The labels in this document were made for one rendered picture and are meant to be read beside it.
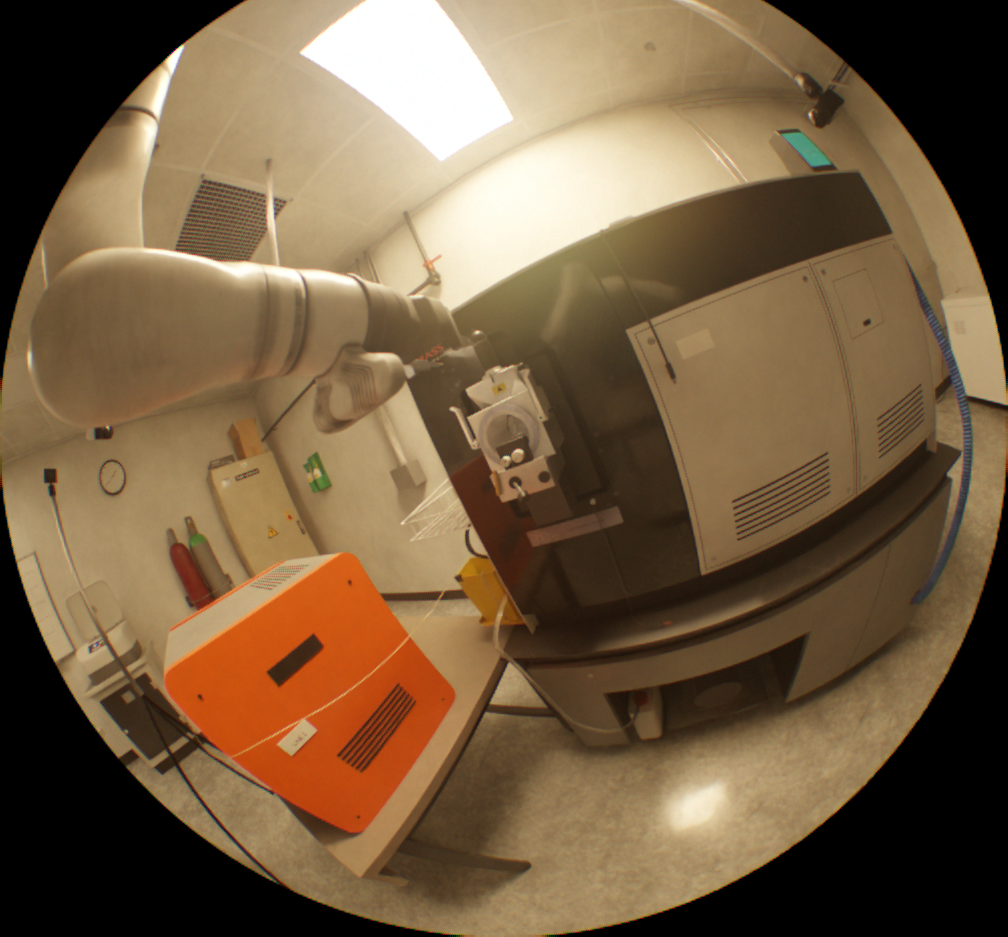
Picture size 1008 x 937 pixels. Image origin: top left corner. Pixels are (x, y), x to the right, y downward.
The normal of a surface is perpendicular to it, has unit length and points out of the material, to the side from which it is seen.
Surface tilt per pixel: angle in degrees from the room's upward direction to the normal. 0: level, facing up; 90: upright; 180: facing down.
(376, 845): 0
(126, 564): 90
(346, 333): 134
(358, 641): 90
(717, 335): 90
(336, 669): 90
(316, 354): 154
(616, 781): 0
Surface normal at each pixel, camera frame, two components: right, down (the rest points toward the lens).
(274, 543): 0.85, -0.36
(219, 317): 0.97, 0.23
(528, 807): -0.41, -0.91
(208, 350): 0.90, 0.43
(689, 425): -0.33, 0.21
